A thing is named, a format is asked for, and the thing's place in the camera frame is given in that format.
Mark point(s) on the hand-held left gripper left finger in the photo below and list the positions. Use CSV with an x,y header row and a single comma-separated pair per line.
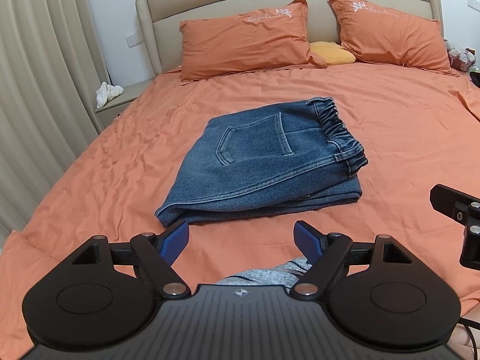
x,y
174,242

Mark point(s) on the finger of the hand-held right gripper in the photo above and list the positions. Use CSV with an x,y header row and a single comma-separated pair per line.
x,y
448,200

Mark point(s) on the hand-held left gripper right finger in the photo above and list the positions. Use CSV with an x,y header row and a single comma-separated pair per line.
x,y
307,242

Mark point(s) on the blue denim pants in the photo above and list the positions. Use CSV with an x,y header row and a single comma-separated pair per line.
x,y
255,165

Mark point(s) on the person's grey striped clothing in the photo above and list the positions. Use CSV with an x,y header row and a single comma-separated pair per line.
x,y
262,275

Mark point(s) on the orange bed sheet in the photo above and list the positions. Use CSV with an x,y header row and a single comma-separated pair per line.
x,y
112,176

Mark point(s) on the reddish plastic bag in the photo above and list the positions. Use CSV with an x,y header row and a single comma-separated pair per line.
x,y
462,60

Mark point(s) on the beige nightstand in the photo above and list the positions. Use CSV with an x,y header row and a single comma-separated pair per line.
x,y
112,114

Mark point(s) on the crumpled white cloth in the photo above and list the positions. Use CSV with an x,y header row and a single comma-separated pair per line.
x,y
107,93

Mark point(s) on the orange pillow with flower print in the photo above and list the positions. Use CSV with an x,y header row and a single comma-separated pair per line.
x,y
390,33
243,41

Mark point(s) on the small yellow pillow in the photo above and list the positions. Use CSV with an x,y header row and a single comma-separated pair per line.
x,y
332,53

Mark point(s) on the beige pleated curtain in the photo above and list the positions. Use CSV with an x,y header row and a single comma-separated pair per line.
x,y
37,82

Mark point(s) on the beige padded headboard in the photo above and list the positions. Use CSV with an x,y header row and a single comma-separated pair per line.
x,y
232,3

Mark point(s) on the white wall switch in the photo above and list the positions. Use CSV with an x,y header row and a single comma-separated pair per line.
x,y
471,0

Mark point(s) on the white wall outlet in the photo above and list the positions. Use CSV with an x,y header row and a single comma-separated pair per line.
x,y
132,41

